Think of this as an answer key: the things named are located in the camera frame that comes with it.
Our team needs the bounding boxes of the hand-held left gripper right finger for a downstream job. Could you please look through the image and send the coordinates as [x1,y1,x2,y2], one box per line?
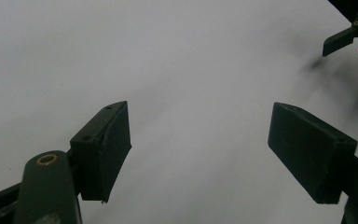
[267,101,358,205]

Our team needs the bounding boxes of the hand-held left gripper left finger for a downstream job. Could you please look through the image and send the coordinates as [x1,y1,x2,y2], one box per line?
[69,100,132,204]

